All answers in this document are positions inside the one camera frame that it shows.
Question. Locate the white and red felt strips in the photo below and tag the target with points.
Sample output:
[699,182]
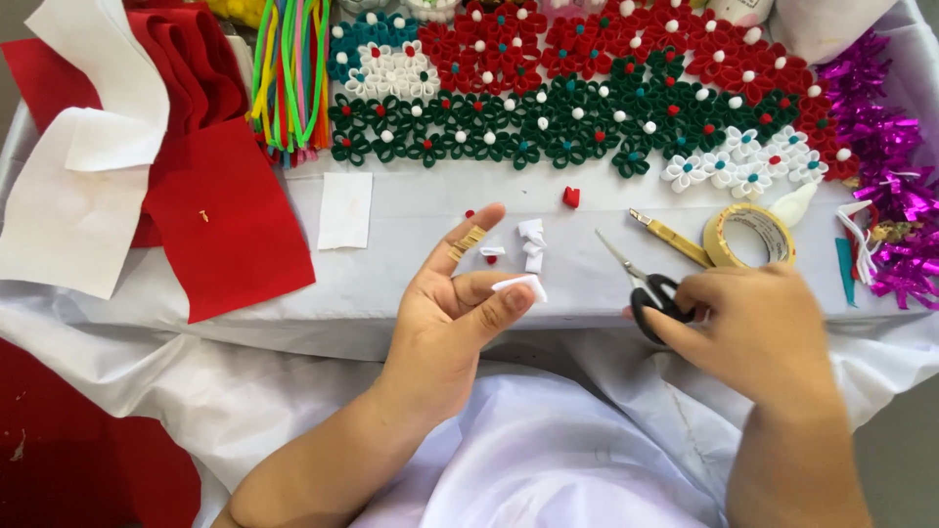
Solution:
[862,238]

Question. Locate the teal felt strip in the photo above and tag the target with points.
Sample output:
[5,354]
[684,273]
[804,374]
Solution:
[846,268]

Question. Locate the small red felt piece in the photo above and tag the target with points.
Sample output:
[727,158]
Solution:
[571,197]

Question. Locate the gold tinsel piece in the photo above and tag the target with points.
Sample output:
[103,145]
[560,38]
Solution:
[891,231]

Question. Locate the person's white garment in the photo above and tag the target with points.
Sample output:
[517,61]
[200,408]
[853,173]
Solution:
[557,455]

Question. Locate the container of white pompoms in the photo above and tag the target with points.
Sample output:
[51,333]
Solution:
[431,7]

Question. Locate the group of teal felt flowers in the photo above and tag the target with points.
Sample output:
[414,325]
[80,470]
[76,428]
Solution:
[348,44]

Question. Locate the large red felt sheet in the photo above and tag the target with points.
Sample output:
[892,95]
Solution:
[227,213]

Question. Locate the masking tape roll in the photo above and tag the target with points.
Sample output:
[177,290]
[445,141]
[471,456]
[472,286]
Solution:
[715,246]

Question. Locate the masking tape strips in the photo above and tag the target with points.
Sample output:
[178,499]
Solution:
[467,243]

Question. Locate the large white felt sheet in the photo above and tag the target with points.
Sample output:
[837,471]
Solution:
[66,213]

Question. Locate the dark red felt sheet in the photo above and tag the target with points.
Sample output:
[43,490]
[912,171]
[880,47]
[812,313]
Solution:
[81,447]

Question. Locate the bundle of coloured pipe cleaners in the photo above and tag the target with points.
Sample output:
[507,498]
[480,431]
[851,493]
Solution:
[290,73]

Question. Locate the white glue bottle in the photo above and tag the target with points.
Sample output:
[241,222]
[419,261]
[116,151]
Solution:
[796,204]

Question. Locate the person's right hand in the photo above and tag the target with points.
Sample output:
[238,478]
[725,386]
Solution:
[763,337]

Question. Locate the folded white felt strip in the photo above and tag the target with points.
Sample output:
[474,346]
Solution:
[533,246]

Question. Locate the heap of yellow pompoms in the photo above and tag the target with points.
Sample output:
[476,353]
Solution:
[235,9]

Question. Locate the white felt rectangle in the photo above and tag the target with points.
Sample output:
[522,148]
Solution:
[345,211]

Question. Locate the tiny white felt scrap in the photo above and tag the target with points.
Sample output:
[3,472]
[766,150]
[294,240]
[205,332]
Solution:
[493,251]

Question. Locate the group of red felt flowers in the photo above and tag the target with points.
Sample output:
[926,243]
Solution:
[506,55]

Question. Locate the person's left hand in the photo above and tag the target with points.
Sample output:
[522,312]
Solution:
[429,323]

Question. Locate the cluster of white felt flowers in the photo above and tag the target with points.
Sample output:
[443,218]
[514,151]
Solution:
[392,73]
[744,165]

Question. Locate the white bag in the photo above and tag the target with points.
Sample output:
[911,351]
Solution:
[829,26]

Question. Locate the small white felt piece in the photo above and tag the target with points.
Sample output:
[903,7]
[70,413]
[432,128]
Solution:
[524,284]

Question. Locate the yellow utility knife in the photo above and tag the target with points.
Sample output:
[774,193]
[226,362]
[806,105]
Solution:
[671,238]

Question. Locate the purple tinsel garland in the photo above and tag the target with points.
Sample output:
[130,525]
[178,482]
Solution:
[880,139]

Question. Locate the white table cloth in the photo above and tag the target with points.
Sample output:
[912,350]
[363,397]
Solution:
[411,205]

